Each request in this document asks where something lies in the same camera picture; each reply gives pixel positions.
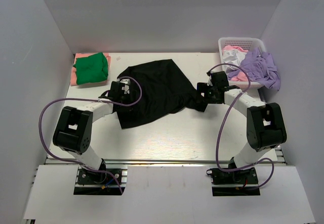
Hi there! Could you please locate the black t shirt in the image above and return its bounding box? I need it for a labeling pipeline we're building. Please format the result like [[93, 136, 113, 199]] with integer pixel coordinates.
[[113, 59, 208, 129]]

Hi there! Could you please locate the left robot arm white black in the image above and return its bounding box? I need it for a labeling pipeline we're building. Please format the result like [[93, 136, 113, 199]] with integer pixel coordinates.
[[53, 101, 113, 183]]

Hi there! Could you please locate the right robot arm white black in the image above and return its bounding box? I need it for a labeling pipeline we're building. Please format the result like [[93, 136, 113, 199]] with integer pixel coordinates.
[[197, 71, 287, 183]]

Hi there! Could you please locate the pink t shirt in basket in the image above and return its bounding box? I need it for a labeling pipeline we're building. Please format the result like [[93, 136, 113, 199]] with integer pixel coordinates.
[[222, 45, 248, 82]]

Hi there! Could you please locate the folded green t shirt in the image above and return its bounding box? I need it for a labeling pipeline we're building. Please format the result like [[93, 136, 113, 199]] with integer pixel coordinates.
[[73, 53, 109, 85]]

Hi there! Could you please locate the white t shirt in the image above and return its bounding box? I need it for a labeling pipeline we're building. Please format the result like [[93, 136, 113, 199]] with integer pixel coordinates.
[[223, 49, 248, 72]]

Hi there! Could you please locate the purple t shirt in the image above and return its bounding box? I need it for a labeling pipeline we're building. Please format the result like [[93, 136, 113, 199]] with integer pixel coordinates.
[[240, 48, 281, 91]]

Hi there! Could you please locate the white plastic laundry basket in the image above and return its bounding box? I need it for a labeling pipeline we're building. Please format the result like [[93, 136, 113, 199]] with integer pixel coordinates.
[[218, 37, 267, 89]]

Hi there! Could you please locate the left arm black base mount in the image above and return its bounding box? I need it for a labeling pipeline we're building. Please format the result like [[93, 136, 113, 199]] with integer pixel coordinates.
[[75, 167, 127, 188]]

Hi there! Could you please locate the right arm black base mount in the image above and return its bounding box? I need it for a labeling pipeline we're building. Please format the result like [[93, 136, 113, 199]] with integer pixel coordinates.
[[206, 168, 258, 186]]

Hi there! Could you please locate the aluminium rail at table edge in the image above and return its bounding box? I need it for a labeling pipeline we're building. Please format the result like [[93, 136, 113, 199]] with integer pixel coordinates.
[[44, 145, 287, 167]]

